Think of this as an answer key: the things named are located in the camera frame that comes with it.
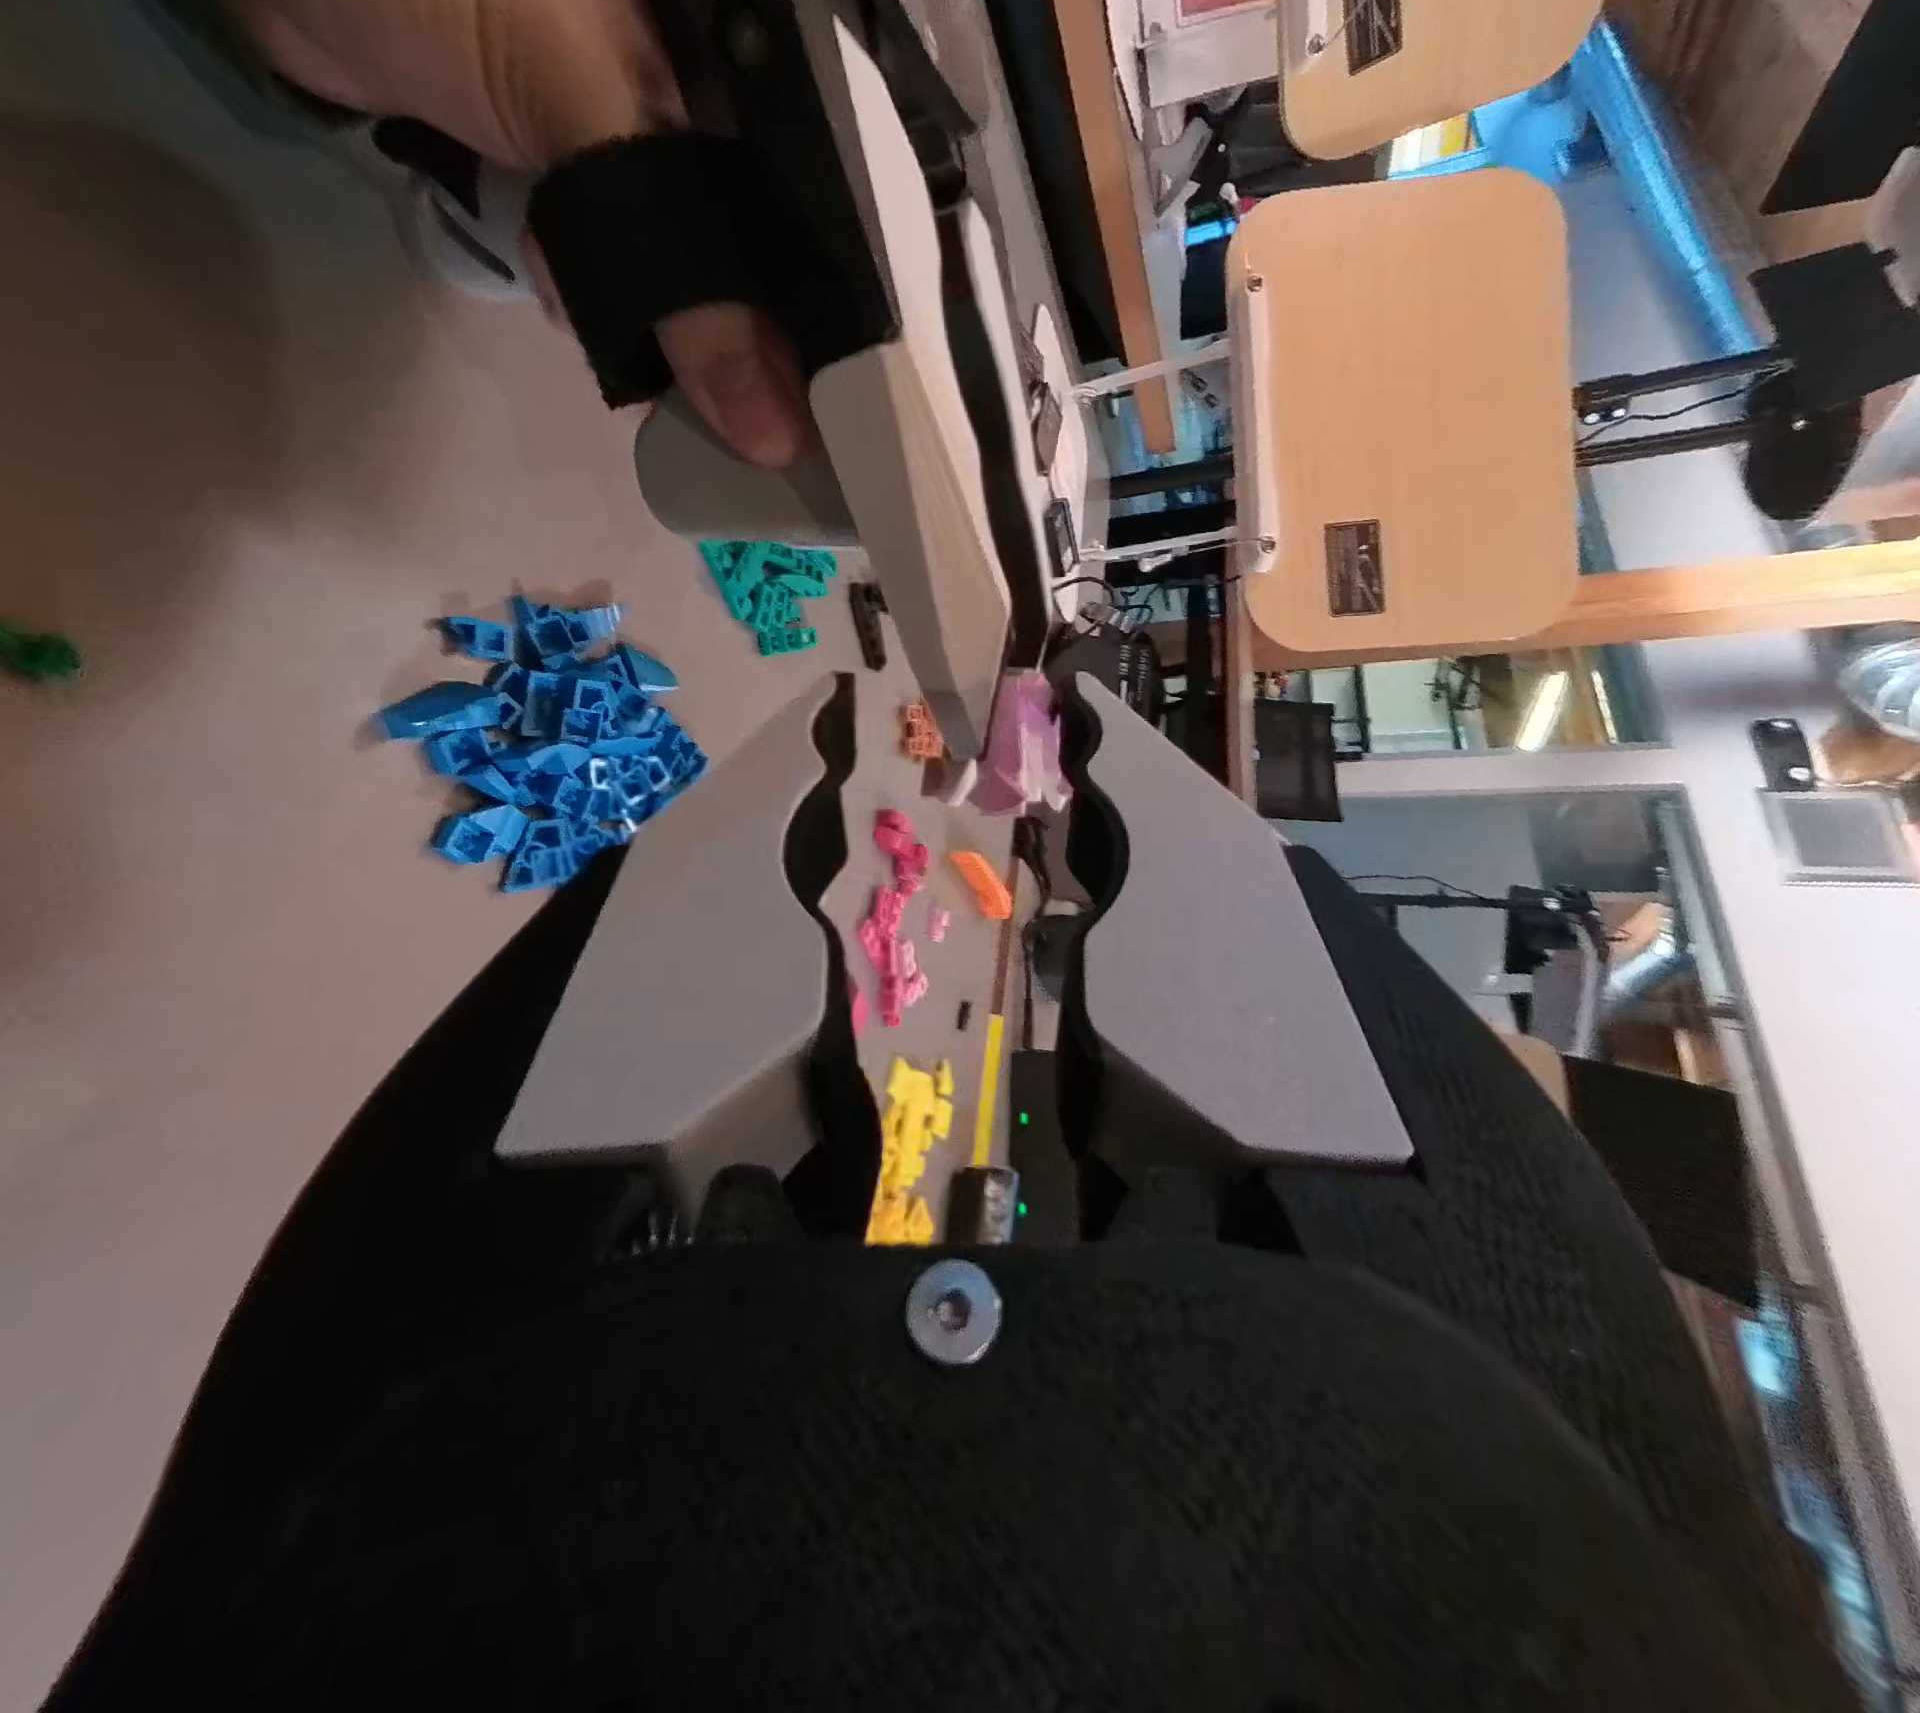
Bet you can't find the black panel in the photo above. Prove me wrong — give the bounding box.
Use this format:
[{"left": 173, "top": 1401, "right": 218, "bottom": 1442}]
[{"left": 1556, "top": 1050, "right": 1760, "bottom": 1312}]

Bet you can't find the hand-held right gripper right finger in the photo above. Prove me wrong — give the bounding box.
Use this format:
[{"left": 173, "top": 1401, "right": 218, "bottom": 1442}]
[{"left": 1054, "top": 672, "right": 1423, "bottom": 1171}]

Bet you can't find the blue beam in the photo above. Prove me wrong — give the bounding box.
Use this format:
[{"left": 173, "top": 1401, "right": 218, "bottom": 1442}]
[{"left": 1466, "top": 14, "right": 1807, "bottom": 369}]

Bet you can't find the light wooden table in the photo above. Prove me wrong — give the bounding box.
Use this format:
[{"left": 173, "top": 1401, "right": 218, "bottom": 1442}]
[{"left": 1249, "top": 535, "right": 1920, "bottom": 682}]

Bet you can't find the white wall vent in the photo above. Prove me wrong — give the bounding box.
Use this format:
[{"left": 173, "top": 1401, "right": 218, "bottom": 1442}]
[{"left": 1758, "top": 787, "right": 1920, "bottom": 885}]

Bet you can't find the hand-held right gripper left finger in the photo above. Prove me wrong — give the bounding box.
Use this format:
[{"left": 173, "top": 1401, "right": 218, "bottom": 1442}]
[{"left": 492, "top": 671, "right": 889, "bottom": 1171}]

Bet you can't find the black device with blue label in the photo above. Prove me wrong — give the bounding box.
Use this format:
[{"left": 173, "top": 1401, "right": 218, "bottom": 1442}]
[{"left": 1048, "top": 612, "right": 1167, "bottom": 729}]

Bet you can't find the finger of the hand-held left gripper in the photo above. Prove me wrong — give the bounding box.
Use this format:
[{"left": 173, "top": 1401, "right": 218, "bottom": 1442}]
[
  {"left": 949, "top": 193, "right": 1063, "bottom": 695},
  {"left": 806, "top": 14, "right": 1014, "bottom": 763}
]

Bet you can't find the pile of blue lego pieces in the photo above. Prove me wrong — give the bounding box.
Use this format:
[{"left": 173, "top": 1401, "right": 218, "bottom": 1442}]
[{"left": 370, "top": 594, "right": 712, "bottom": 899}]

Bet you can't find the black box with green light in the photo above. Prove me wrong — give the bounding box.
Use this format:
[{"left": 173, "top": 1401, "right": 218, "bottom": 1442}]
[{"left": 1006, "top": 1048, "right": 1086, "bottom": 1248}]

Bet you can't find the wooden-edged table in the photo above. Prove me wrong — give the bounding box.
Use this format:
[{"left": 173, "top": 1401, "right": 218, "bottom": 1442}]
[{"left": 961, "top": 0, "right": 1189, "bottom": 458}]

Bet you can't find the pile of magenta lego pieces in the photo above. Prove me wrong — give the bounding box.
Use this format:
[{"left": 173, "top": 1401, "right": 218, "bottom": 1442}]
[{"left": 850, "top": 809, "right": 953, "bottom": 1035}]

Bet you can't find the pile of teal lego pieces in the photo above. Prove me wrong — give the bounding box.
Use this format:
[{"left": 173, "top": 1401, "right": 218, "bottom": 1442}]
[{"left": 697, "top": 536, "right": 840, "bottom": 658}]

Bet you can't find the pink lego flower assembly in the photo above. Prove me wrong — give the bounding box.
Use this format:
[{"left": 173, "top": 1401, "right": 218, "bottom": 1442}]
[{"left": 920, "top": 671, "right": 1076, "bottom": 819}]

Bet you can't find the pile of yellow lego pieces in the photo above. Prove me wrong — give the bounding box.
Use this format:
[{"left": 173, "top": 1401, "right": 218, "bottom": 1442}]
[{"left": 864, "top": 1057, "right": 961, "bottom": 1248}]

